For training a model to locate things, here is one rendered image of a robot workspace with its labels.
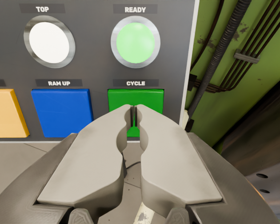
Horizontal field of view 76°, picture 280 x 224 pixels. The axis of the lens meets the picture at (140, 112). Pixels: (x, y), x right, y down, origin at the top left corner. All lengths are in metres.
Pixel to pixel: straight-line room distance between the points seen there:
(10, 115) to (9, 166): 1.24
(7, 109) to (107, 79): 0.14
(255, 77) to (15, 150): 1.46
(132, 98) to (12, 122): 0.18
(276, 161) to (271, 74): 0.21
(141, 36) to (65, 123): 0.16
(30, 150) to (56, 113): 1.24
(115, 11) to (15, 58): 0.13
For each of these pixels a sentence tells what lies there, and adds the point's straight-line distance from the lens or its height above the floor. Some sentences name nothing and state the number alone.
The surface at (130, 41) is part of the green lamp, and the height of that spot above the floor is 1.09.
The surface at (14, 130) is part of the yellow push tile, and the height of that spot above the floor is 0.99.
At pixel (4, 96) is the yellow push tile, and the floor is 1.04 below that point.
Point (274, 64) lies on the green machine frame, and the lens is 0.53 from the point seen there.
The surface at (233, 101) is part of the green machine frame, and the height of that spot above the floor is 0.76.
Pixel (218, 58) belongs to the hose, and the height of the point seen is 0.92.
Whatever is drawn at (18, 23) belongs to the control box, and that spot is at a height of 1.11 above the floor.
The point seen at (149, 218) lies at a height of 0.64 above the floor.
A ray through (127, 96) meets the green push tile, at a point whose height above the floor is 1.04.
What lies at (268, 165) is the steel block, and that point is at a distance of 0.51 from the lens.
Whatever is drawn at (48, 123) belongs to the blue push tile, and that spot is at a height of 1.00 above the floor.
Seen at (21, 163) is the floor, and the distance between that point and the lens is 1.50.
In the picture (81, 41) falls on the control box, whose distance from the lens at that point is 0.24.
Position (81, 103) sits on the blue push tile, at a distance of 0.25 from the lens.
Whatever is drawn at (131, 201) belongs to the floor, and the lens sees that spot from 1.23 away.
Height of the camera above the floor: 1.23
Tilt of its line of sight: 59 degrees down
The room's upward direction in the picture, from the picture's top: 1 degrees clockwise
